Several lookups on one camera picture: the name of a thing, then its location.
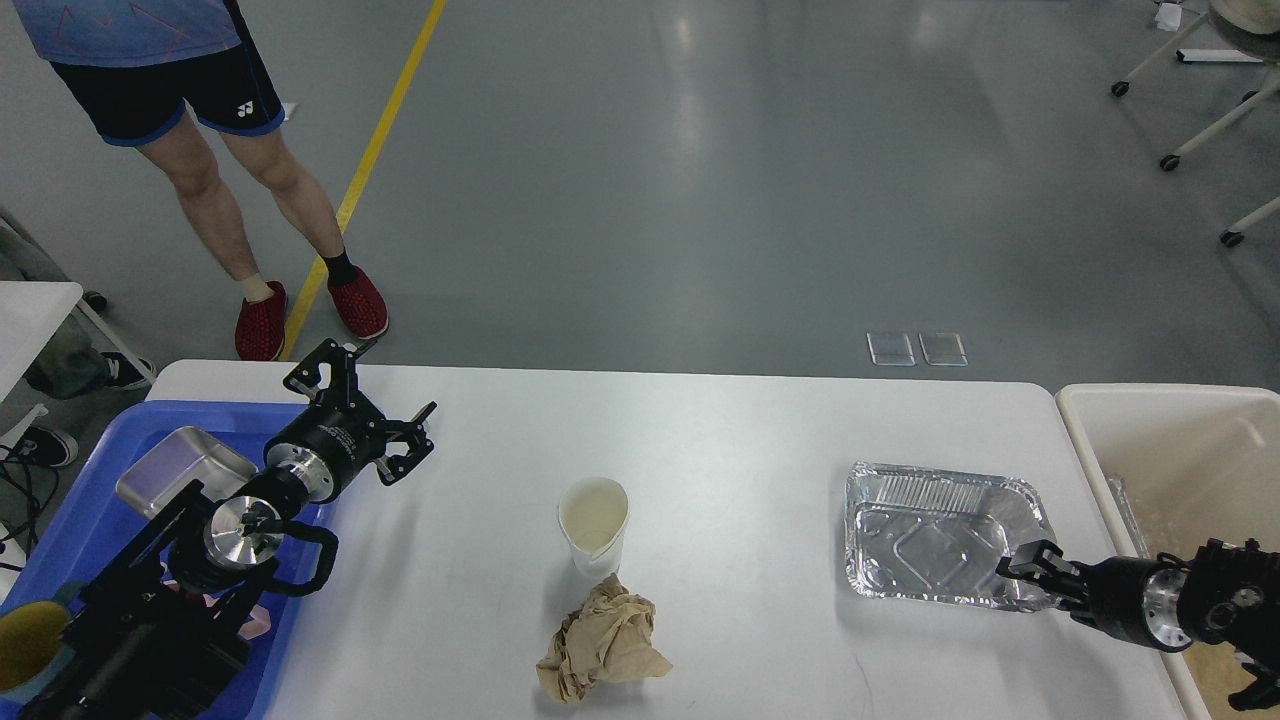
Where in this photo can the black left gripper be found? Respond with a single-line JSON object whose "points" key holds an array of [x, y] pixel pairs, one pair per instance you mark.
{"points": [[335, 437]]}

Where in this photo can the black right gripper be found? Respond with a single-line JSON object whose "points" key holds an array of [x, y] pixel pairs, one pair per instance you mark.
{"points": [[1131, 600]]}

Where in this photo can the aluminium foil tray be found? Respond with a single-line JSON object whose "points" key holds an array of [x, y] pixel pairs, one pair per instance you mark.
{"points": [[935, 535]]}

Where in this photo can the small stainless steel tray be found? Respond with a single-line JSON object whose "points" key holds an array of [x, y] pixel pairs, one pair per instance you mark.
{"points": [[187, 454]]}

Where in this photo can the pink mug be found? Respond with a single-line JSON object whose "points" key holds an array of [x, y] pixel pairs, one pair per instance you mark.
{"points": [[250, 622]]}

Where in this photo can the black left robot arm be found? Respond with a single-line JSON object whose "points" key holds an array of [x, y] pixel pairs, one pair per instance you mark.
{"points": [[159, 631]]}

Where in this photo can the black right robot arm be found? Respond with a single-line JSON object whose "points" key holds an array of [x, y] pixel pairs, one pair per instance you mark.
{"points": [[1226, 594]]}

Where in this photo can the beige plastic bin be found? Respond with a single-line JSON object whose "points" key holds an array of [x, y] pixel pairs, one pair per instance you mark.
{"points": [[1172, 465]]}

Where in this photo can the white paper cup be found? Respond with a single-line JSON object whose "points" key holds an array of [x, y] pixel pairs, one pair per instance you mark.
{"points": [[593, 517]]}

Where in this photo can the clear floor plate left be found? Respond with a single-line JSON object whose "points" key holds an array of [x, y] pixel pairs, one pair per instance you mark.
{"points": [[891, 348]]}

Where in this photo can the blue plastic tray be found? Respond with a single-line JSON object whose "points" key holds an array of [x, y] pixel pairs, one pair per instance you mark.
{"points": [[91, 525]]}

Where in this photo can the crumpled brown paper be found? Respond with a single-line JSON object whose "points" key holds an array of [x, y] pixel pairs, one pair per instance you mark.
{"points": [[609, 639]]}

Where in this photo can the black sneaker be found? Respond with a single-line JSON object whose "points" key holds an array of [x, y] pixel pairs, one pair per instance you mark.
{"points": [[45, 447]]}

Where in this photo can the white side table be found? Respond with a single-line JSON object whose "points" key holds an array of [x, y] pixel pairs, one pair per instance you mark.
{"points": [[60, 347]]}

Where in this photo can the dark blue home mug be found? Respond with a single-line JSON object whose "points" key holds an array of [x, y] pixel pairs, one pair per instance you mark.
{"points": [[32, 651]]}

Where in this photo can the standing person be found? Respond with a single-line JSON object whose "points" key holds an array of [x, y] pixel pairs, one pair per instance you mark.
{"points": [[150, 75]]}

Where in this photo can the white rolling chair base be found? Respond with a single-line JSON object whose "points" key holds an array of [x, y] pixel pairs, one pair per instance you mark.
{"points": [[1205, 78]]}

